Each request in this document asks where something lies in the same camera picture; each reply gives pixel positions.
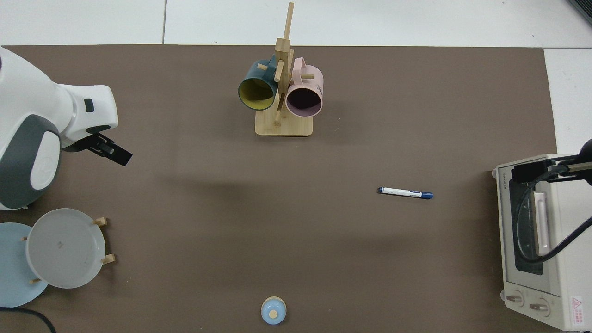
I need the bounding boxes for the white marker with blue cap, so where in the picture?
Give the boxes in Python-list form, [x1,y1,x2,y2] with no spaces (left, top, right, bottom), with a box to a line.
[378,186,434,200]

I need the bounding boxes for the wooden plate rack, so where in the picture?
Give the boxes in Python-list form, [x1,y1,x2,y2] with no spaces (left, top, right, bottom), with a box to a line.
[21,216,116,284]

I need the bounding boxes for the grey plate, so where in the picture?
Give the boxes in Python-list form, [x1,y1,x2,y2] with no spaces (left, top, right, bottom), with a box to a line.
[25,208,106,290]

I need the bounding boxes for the pale toaster oven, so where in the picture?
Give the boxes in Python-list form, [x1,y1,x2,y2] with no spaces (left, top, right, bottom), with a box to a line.
[492,154,592,331]

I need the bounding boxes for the brown table cloth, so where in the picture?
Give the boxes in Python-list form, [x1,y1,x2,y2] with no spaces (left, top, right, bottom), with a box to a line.
[0,44,558,333]

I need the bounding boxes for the light blue plate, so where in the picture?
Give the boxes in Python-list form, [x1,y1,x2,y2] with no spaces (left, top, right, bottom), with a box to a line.
[0,222,49,308]

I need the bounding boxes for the dark grey corner object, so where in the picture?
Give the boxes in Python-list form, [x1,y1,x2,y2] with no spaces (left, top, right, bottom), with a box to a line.
[568,0,592,25]

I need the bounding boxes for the dark teal cup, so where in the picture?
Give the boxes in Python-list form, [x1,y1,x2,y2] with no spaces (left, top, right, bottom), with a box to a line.
[238,54,278,111]

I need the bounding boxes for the wooden cup stand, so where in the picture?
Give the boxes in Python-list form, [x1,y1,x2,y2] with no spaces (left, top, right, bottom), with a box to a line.
[255,2,313,137]

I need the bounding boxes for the pink cup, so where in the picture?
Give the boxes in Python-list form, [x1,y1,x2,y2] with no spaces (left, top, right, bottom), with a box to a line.
[285,57,324,118]

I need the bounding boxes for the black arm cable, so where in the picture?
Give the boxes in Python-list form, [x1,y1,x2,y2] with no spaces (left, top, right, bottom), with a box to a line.
[0,307,56,333]
[515,178,592,264]

